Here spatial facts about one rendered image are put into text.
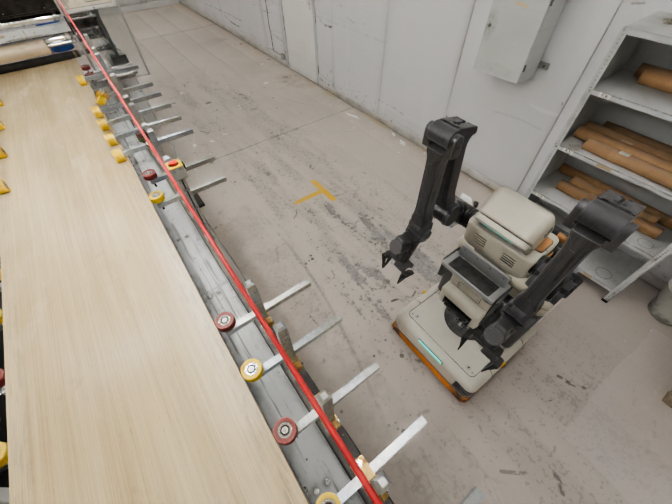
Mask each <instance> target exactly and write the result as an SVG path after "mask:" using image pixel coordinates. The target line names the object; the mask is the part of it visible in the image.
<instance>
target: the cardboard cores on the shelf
mask: <svg viewBox="0 0 672 504"><path fill-rule="evenodd" d="M634 76H636V77H639V79H638V80H637V83H638V84H642V85H645V86H648V87H651V88H654V89H658V90H661V91H664V92H667V93H671V94H672V70H670V69H666V68H662V67H659V66H655V65H651V64H647V63H642V64H641V65H640V66H639V68H638V69H637V70H636V72H635V74H634ZM573 136H574V137H576V138H578V139H580V140H583V141H585V143H584V144H583V146H582V149H584V150H586V151H588V152H590V153H593V154H595V155H597V156H599V157H601V158H603V159H606V160H608V161H610V162H612V163H614V164H616V165H619V166H621V167H623V168H625V169H627V170H629V171H632V172H634V173H636V174H638V175H640V176H642V177H645V178H647V179H649V180H651V181H653V182H655V183H658V184H660V185H662V186H664V187H666V188H668V189H671V190H672V146H670V145H668V144H665V143H662V142H660V141H657V140H655V139H652V138H650V137H647V136H645V135H642V134H640V133H637V132H634V131H632V130H629V129H627V128H624V127H622V126H619V125H617V124H614V123H612V122H609V121H607V122H605V123H604V124H603V126H602V125H599V124H597V123H594V122H592V121H588V122H587V123H586V124H585V125H581V126H579V127H578V129H577V130H576V131H575V133H574V134H573ZM558 171H559V172H561V173H563V174H565V175H567V176H569V177H571V178H573V179H572V180H571V181H570V182H567V181H565V180H563V179H562V180H561V181H560V182H559V183H558V184H557V186H556V187H555V188H556V189H558V190H560V191H561V192H563V193H565V194H567V195H569V196H571V197H573V198H575V199H577V200H579V201H581V200H582V199H583V198H584V197H585V198H587V199H589V200H591V201H592V200H594V199H595V198H596V197H597V196H599V195H601V194H602V193H604V192H605V191H607V190H609V189H611V190H613V191H614V192H616V193H618V194H620V195H622V196H624V197H625V198H624V200H625V201H627V200H628V199H631V200H633V201H635V202H637V203H639V204H641V205H644V206H646V208H645V209H644V210H643V211H642V212H641V213H640V214H639V215H638V216H637V217H636V218H634V219H633V220H632V222H634V223H636V224H638V225H639V226H640V227H639V228H638V229H637V230H638V231H640V232H641V233H643V234H645V235H647V236H649V237H651V238H653V239H655V238H657V237H658V236H659V235H660V234H661V233H662V232H663V231H664V230H665V229H663V228H661V227H659V226H657V225H655V223H656V222H657V223H659V224H661V225H663V226H665V227H667V228H669V229H670V230H672V217H671V216H669V215H667V214H665V213H663V212H661V211H659V210H657V209H655V208H653V207H651V206H649V205H648V204H646V203H644V202H642V201H640V200H638V199H636V198H634V197H632V196H630V195H628V194H626V193H624V192H622V191H620V190H618V189H616V188H614V187H612V186H610V185H608V184H606V183H604V182H602V181H600V180H598V179H596V178H594V177H592V176H590V175H588V174H586V173H584V172H582V171H580V170H578V169H576V168H574V167H572V166H570V165H568V164H566V163H563V164H562V165H561V166H560V168H559V169H558Z"/></svg>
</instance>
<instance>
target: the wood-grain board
mask: <svg viewBox="0 0 672 504"><path fill-rule="evenodd" d="M79 75H83V77H84V76H85V74H84V72H83V70H82V69H81V67H80V65H79V63H78V62H73V63H69V64H64V65H60V66H55V67H51V68H46V69H42V70H37V71H33V72H28V73H23V74H19V75H14V76H10V77H5V78H1V79H0V99H1V100H2V102H3V103H4V105H3V106H0V120H1V121H2V122H3V124H4V125H5V127H6V129H3V130H0V146H1V147H2V148H3V149H4V150H5V151H6V153H7V154H8V157H6V158H3V159H0V179H3V180H4V181H5V182H6V183H7V184H8V185H9V187H10V188H11V191H9V192H6V193H3V194H0V258H1V284H2V310H3V337H4V363H5V389H6V415H7V441H8V468H9V494H10V504H309V502H308V500H307V498H306V496H305V494H304V492H303V491H302V489H301V487H300V485H299V483H298V481H297V479H296V477H295V475H294V473H293V471H292V470H291V468H290V466H289V464H288V462H287V460H286V458H285V456H284V454H283V452H282V450H281V449H280V447H279V445H278V443H277V441H276V440H275V439H274V436H273V433H272V431H271V429H270V428H269V426H268V424H267V422H266V420H265V418H264V416H263V414H262V412H261V410H260V408H259V407H258V405H257V403H256V401H255V399H254V397H253V395H252V393H251V391H250V389H249V387H248V386H247V384H246V382H245V380H244V378H243V377H242V375H241V372H240V370H239V368H238V366H237V364H236V363H235V361H234V359H233V357H232V355H231V353H230V351H229V349H228V347H227V345H226V343H225V342H224V340H223V338H222V336H221V334H220V332H219V330H218V328H217V327H216V326H215V322H214V321H213V319H212V317H211V315H210V313H209V311H208V309H207V307H206V305H205V303H204V301H203V300H202V298H201V296H200V294H199V292H198V290H197V288H196V286H195V284H194V282H193V280H192V279H191V277H190V275H189V273H188V271H187V269H186V267H185V265H184V263H183V261H182V259H181V258H180V256H179V254H178V252H177V250H176V248H175V246H174V244H173V242H172V240H171V238H170V237H169V235H168V233H167V231H166V229H165V227H164V225H163V223H162V221H161V219H160V217H159V216H158V214H157V212H156V210H155V208H154V206H153V204H152V202H151V201H150V199H149V196H148V195H147V193H146V191H145V189H144V187H143V185H142V183H141V181H140V179H139V177H138V175H137V174H136V172H135V170H134V168H133V166H132V164H131V162H130V160H129V158H128V156H125V158H126V161H123V162H120V163H117V161H116V160H115V158H113V155H112V153H111V151H113V150H116V149H120V150H121V151H122V150H124V149H123V147H122V145H121V143H120V141H119V140H117V142H118V144H116V145H113V146H109V145H108V143H107V142H106V141H105V138H104V136H103V135H104V134H107V133H112V134H116V133H115V132H114V130H113V128H112V126H111V125H110V126H109V127H110V130H107V131H104V132H103V131H102V130H101V128H100V127H99V126H98V123H97V122H96V120H99V119H103V118H104V119H105V120H108V118H107V116H106V114H105V112H104V113H103V112H102V113H103V115H104V117H100V118H96V117H95V115H94V114H93V113H92V111H91V109H90V107H94V106H98V107H99V108H100V107H101V105H100V104H98V103H96V98H95V97H96V95H95V93H94V91H93V90H92V88H91V86H90V84H89V82H88V81H86V82H87V84H88V85H84V86H81V85H80V84H79V82H78V81H77V79H76V77H75V76H79Z"/></svg>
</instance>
